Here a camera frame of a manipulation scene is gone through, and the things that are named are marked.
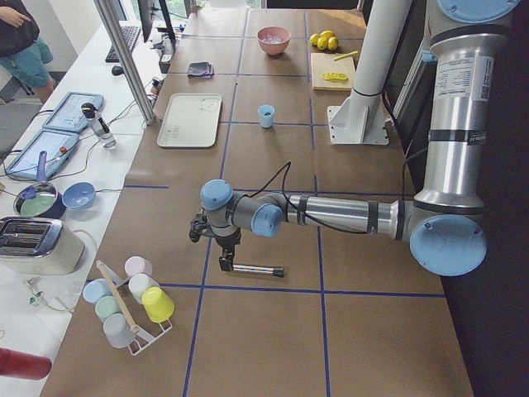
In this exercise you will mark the blue cup on rack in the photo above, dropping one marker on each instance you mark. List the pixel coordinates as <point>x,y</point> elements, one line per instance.
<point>96,289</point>

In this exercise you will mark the green cup on rack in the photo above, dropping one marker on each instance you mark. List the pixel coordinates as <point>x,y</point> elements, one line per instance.
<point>106,307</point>

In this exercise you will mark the grey cup on rack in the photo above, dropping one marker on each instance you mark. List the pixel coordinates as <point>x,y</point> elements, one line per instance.
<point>117,331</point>

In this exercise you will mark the blue teach pendant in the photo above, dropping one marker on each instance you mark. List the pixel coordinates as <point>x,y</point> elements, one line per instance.
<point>68,116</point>
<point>59,147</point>

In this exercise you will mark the white cup rack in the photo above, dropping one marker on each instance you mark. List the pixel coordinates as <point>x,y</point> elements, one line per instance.
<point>144,338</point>

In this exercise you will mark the wooden cutting board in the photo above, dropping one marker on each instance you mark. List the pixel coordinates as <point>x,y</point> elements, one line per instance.
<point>327,64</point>

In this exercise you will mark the black computer mouse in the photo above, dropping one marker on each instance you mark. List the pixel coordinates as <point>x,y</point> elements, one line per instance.
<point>117,70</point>

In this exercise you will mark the blue teach pendant near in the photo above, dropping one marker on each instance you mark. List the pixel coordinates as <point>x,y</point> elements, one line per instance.
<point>59,147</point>

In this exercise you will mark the blue saucepan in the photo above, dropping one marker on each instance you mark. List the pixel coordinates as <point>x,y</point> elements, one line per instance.
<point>41,199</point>

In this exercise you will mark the yellow lemon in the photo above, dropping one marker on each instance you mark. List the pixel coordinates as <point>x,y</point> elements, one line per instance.
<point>322,43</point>
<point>314,39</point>
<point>327,34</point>
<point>332,43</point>

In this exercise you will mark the yellow cup on rack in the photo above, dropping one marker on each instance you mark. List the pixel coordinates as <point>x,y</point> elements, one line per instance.
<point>158,305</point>

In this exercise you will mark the blue teach pendant far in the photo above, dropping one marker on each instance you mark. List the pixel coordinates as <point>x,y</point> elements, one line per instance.
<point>68,116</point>

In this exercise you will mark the clear water bottle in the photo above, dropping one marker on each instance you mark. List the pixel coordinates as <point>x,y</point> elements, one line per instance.
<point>98,126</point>

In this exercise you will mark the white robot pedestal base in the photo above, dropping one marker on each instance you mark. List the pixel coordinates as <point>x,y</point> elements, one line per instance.
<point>360,119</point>

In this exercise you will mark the yellow plastic knife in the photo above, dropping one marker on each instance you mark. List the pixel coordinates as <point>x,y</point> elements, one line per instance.
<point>346,55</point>

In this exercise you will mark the pink bowl of ice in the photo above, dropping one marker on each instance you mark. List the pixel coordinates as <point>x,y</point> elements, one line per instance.
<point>273,40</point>

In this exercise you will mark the cream bear tray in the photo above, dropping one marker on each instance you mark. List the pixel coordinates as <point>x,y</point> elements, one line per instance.
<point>190,121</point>

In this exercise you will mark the steel muddler black tip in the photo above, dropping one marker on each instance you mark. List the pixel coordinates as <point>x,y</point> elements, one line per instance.
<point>259,270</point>

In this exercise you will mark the person in dark shirt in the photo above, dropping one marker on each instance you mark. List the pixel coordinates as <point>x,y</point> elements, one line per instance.
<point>23,53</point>

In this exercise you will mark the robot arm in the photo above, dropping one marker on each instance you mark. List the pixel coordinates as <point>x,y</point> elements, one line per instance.
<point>441,223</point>

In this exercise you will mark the red bottle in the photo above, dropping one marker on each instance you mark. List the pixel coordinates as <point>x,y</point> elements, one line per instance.
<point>23,365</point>

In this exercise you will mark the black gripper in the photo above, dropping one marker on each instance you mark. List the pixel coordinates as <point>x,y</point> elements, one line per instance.
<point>231,240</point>

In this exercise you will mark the light blue plastic cup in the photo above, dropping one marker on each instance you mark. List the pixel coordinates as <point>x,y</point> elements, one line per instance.
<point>266,121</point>

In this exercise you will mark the black monitor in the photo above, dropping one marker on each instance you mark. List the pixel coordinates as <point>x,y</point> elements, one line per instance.
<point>147,11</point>

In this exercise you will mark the lemon slices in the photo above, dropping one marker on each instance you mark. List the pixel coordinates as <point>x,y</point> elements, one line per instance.
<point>335,76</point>

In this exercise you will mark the pink cup on rack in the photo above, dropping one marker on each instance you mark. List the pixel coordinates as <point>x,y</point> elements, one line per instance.
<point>136,265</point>

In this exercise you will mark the blue bowl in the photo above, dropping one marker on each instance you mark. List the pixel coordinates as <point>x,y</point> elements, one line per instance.
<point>79,196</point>

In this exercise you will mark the white cup on rack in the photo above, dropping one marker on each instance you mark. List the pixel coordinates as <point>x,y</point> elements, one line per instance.
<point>139,284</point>

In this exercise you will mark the aluminium frame post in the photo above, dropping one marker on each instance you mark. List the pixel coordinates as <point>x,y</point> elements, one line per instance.
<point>113,27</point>

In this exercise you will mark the grey folded cloth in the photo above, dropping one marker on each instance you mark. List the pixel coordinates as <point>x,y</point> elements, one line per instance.
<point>200,70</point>

